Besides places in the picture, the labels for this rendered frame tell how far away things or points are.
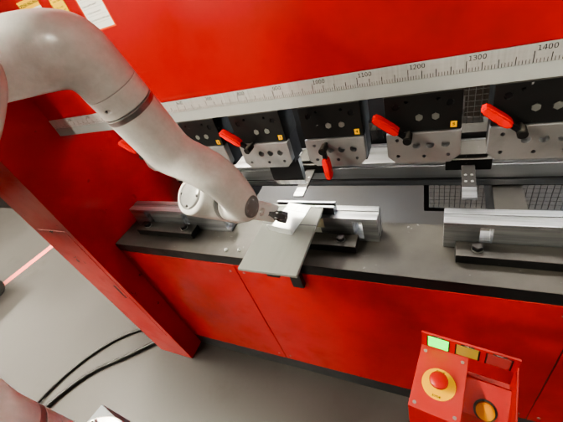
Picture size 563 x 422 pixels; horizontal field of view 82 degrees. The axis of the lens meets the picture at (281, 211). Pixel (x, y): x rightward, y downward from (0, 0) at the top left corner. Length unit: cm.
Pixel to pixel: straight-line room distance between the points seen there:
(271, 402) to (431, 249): 115
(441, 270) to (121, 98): 84
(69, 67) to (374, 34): 51
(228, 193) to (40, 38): 34
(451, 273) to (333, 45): 63
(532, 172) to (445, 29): 63
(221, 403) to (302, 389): 42
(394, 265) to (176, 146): 67
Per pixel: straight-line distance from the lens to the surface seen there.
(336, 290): 109
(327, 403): 176
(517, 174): 121
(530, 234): 101
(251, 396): 188
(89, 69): 56
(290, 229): 97
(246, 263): 93
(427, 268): 98
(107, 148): 157
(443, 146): 81
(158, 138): 60
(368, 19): 71
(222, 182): 61
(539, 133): 81
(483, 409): 98
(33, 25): 56
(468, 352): 93
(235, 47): 82
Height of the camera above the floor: 164
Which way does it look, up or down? 38 degrees down
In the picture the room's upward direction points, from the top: 21 degrees counter-clockwise
